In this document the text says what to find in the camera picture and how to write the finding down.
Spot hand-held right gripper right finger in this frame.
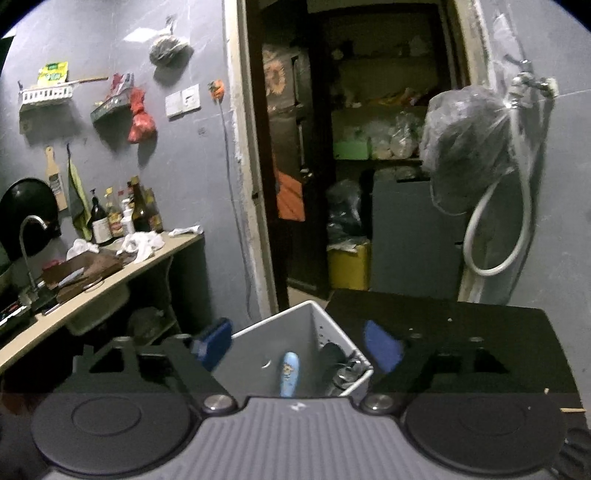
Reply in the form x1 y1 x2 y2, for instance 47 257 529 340
361 320 522 414

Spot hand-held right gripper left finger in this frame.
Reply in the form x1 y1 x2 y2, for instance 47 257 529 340
74 318 237 414

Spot metal fork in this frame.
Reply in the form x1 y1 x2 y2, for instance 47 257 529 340
332 357 366 397

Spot white perforated utensil basket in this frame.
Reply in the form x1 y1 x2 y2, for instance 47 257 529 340
212 300 374 398

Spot blue handle spoon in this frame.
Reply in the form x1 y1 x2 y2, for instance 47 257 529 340
278 352 301 398

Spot yellow container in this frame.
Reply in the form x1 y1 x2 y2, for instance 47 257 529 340
327 242 371 291

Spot wooden counter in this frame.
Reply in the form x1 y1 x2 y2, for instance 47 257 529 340
0 233 206 370

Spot grey cabinet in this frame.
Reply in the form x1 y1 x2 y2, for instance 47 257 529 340
372 178 476 301

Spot white sink basin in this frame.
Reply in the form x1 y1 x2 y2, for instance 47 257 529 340
65 284 130 335

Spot black plastic bag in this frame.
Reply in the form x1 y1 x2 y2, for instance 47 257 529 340
325 180 370 245

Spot wooden chopping board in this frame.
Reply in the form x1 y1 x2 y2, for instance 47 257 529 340
41 251 125 301

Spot white pump bottle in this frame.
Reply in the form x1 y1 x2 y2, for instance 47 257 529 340
121 198 136 236

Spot brown glass bottle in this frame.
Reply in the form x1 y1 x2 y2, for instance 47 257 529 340
129 175 151 233

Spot crumpled white cloth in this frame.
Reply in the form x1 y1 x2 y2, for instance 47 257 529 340
67 239 100 261

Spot yellow cap sauce bottle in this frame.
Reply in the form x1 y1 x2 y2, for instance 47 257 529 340
105 187 123 238

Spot dark pump bottle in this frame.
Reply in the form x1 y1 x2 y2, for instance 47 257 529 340
90 188 114 245

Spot green cloth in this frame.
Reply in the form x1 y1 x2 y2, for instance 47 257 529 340
68 159 93 229

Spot green box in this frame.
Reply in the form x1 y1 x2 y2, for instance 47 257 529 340
333 140 371 161

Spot clear plastic bags bundle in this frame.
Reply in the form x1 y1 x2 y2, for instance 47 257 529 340
369 115 423 160

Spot metal sink faucet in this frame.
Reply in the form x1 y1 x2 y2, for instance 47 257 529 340
19 215 49 296

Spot plastic bag with dark contents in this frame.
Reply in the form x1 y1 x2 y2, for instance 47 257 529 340
419 84 513 215

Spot dark wooden door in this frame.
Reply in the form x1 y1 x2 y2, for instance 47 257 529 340
247 0 333 296

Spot hanging wooden cutting board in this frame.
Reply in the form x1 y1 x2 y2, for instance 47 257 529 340
44 147 69 212

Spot black wok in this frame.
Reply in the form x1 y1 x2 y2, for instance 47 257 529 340
0 178 61 264

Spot yellow snack packets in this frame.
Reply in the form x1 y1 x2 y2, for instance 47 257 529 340
365 88 426 107

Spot wooden storage shelf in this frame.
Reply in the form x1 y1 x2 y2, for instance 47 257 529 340
323 0 458 162

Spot white cable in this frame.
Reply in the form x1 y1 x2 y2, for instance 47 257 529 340
217 99 252 315

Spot white hose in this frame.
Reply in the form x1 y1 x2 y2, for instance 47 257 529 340
463 92 555 278

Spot white door frame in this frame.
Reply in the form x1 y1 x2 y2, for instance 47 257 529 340
224 0 278 315

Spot dark wall shelf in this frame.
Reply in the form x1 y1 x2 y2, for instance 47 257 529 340
90 95 134 123

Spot white wall rack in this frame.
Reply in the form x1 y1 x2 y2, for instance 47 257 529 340
18 85 75 112

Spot metal wall tap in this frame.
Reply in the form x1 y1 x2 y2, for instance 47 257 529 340
505 55 559 109

